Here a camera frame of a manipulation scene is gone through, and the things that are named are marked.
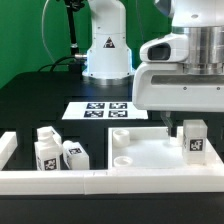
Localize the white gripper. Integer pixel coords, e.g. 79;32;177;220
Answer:
132;62;224;137

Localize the white sheet with tags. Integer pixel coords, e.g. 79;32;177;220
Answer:
62;102;148;120

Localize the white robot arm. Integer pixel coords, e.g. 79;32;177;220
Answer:
83;0;224;135

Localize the white cable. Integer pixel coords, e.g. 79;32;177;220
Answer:
41;0;56;64

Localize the black cable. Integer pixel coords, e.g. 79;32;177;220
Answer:
37;55;78;73

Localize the white U-shaped obstacle fence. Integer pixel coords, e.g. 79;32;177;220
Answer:
0;128;224;196

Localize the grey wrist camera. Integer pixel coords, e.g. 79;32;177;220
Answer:
139;33;189;63

